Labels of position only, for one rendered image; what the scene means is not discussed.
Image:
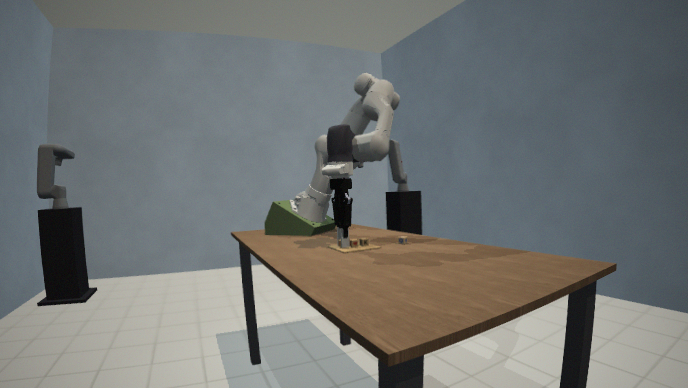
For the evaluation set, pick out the tan square mat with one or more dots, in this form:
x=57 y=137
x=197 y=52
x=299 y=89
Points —
x=353 y=249

